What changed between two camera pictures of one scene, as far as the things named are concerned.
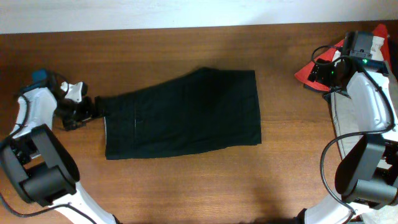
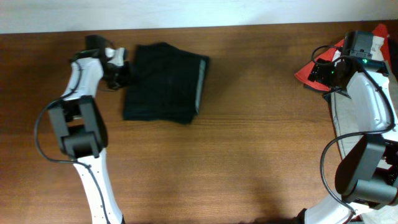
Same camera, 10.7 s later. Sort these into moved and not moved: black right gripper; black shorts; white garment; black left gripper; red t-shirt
Moved: black shorts; black left gripper
Not moved: white garment; black right gripper; red t-shirt
